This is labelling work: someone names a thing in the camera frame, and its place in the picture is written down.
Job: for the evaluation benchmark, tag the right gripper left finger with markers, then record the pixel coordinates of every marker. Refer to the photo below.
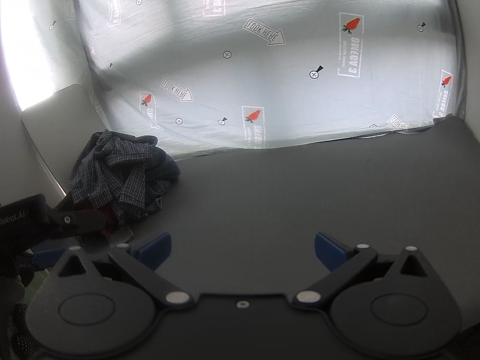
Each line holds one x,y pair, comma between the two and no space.
100,308

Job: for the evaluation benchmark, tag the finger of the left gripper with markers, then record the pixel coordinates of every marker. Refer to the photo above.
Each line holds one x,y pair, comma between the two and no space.
44,259

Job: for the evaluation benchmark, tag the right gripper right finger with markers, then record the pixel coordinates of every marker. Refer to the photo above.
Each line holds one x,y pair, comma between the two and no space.
382,304

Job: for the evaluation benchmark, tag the blue checked shirt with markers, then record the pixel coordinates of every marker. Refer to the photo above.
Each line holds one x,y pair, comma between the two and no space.
111,170

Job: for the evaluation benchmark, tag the red checked shirt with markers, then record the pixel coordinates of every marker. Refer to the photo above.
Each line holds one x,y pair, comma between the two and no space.
112,224

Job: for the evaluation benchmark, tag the dark blue denim jeans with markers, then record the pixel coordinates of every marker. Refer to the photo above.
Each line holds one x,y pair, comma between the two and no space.
161,171

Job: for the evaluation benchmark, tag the printed white backdrop sheet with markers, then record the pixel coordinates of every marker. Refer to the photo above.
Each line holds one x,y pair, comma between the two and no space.
205,75

